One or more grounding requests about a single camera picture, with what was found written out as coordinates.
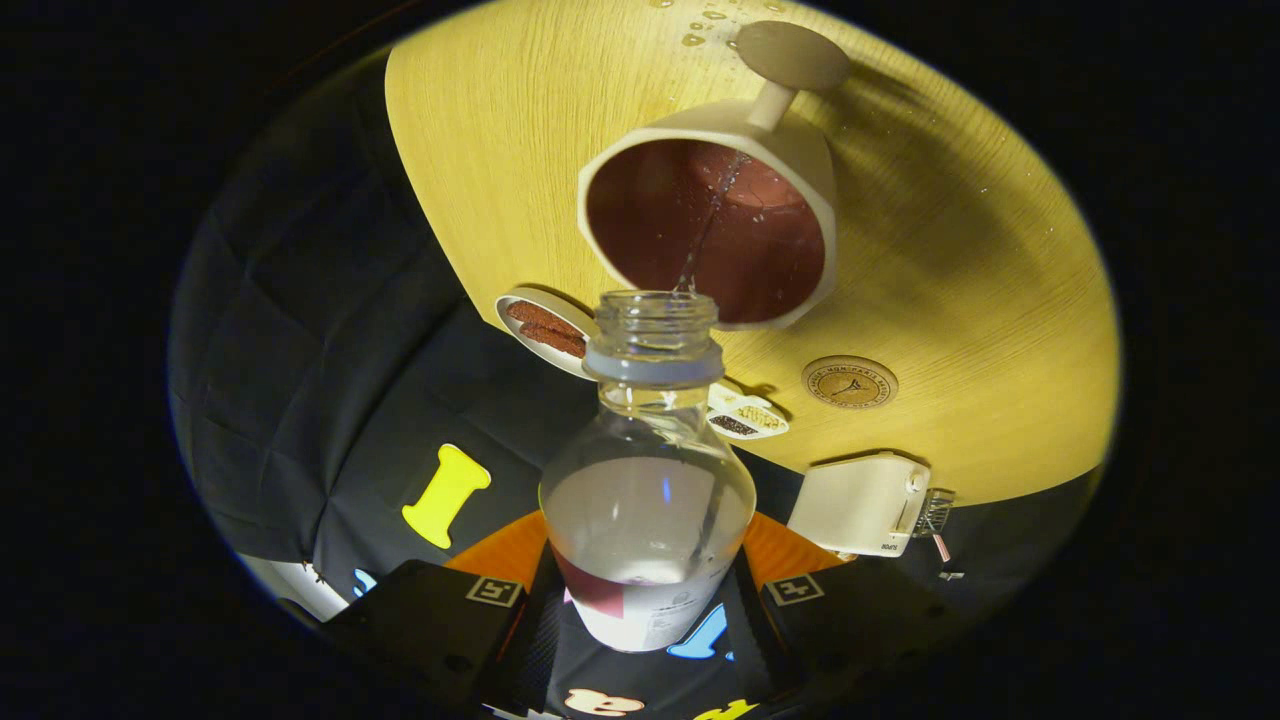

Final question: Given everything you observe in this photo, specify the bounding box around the wooden table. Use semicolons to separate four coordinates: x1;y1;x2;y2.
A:
385;0;1121;506

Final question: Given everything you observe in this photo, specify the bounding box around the clear plastic juice bottle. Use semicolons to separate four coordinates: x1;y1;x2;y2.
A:
540;290;757;653

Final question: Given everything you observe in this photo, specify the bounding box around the red meat piece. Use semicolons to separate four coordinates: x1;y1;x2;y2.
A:
505;300;586;339
518;322;588;359

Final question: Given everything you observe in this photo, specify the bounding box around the round wooden coaster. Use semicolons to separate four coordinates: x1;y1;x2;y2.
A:
801;355;899;410

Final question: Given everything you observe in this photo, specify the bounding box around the round white plate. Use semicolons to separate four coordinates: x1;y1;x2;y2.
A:
495;287;601;381

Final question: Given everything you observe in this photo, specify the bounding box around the white toaster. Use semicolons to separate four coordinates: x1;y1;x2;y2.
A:
787;452;932;558

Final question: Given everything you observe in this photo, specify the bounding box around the beige cup with handle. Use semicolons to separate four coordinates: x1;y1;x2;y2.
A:
577;20;853;332

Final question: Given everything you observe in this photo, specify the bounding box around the small white divided dish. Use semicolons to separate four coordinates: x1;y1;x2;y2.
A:
706;382;790;442

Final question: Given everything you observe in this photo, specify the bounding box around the metal mesh basket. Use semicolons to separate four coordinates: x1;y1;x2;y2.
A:
912;488;956;538

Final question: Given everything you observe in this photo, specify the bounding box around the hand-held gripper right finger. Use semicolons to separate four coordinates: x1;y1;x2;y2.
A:
720;512;951;713

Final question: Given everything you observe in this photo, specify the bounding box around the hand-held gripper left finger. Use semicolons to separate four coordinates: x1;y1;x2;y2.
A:
320;510;567;716

